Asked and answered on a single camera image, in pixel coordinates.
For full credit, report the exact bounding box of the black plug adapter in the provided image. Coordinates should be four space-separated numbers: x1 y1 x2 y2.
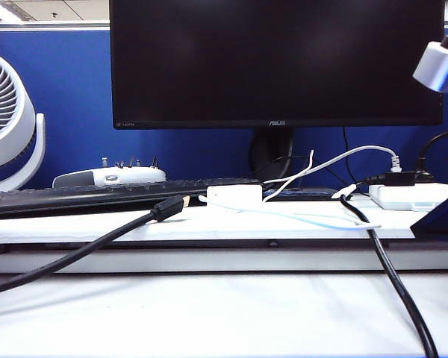
384 170 416 186

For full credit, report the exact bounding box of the black monitor stand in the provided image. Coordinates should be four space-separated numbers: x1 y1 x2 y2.
248 128 295 182

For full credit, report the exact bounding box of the black ASUS monitor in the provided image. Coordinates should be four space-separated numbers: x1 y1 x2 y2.
108 0 444 131

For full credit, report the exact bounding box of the white desk fan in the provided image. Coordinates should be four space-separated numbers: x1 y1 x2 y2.
0 49 46 193

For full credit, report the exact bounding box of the white charging base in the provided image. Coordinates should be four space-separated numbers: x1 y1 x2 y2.
206 184 264 206

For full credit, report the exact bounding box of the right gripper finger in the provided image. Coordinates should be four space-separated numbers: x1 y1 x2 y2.
409 185 448 239

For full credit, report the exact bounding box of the thin black cable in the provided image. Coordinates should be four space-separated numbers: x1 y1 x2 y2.
341 126 356 183
253 155 343 180

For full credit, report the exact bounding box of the white desk riser shelf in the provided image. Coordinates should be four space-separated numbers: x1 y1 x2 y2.
0 193 448 275

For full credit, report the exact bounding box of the blue office partition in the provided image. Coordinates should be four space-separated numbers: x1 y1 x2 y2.
0 21 448 191

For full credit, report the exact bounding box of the thick black power cable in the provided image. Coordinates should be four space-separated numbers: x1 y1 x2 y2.
330 175 440 358

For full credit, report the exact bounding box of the white power strip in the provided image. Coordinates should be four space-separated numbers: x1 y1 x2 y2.
368 182 448 212

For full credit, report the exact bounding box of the black looped cable with plug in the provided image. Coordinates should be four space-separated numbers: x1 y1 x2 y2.
414 129 448 183

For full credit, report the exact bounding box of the white ethernet cable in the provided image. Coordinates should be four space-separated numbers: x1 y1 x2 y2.
264 145 402 184

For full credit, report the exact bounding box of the white grey handheld device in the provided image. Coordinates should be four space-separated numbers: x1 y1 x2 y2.
52 156 167 189

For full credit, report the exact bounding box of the black HDMI cable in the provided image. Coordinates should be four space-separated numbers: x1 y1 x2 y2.
0 195 191 298

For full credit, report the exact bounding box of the white Type-C charging cable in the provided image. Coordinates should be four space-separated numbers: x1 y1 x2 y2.
197 149 382 230

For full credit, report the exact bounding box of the black keyboard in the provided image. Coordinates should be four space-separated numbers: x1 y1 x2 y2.
0 178 264 221

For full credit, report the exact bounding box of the dark blue mouse pad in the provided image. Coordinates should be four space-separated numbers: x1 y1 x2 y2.
263 187 339 202

